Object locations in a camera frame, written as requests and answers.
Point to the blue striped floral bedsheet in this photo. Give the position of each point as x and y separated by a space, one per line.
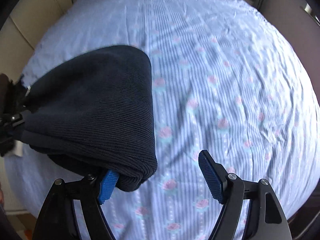
223 80

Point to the white sliding wardrobe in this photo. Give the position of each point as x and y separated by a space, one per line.
31 19

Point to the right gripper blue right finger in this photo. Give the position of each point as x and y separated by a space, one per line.
214 175

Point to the white folded cloth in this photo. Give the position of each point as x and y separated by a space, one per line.
18 148

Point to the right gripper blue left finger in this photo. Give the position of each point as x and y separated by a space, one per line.
107 185

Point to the black knit pants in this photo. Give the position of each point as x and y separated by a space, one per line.
94 113

